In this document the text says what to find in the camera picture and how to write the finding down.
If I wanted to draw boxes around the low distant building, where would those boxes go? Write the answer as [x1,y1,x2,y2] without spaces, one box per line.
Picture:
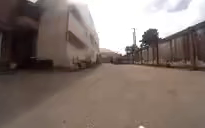
[98,47,122,64]

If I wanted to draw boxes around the grey concrete road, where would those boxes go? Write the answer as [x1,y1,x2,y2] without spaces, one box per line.
[0,62,205,128]

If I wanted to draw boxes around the pole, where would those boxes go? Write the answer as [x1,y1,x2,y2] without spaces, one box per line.
[131,27,138,64]

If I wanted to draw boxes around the white multi-storey building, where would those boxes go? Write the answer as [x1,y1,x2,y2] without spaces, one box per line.
[36,0,101,70]

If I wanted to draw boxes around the tree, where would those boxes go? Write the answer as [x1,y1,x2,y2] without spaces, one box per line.
[139,28,160,50]

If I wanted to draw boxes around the dark brown building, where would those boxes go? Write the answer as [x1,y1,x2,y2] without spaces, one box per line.
[0,0,44,75]

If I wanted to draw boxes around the long wall with posts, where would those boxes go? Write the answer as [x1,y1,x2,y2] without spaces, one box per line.
[133,17,205,72]

